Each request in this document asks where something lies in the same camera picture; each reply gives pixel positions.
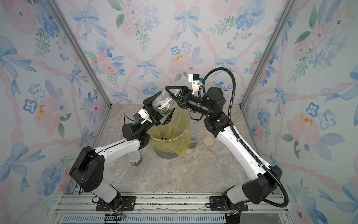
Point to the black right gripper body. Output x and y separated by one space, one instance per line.
185 105

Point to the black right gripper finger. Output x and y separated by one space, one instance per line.
180 87
173 97

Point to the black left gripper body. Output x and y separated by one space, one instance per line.
154 117

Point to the glass jar with tea leaves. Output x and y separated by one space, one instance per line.
164 103

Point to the beige round jar lid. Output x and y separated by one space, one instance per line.
208 141

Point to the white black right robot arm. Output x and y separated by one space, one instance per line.
264 180

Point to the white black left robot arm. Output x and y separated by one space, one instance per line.
88 169

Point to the yellow plastic bin liner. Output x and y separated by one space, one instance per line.
179 124

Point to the translucent plastic container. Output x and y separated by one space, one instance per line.
194 139

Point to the grey mesh trash bin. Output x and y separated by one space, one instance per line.
171 146

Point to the small jar with grey lid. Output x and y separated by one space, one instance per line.
134 158

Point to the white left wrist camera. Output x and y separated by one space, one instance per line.
144 116

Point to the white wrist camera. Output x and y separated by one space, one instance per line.
144 116
195 80

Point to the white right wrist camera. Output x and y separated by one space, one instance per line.
195 80

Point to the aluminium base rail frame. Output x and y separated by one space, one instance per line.
165 208

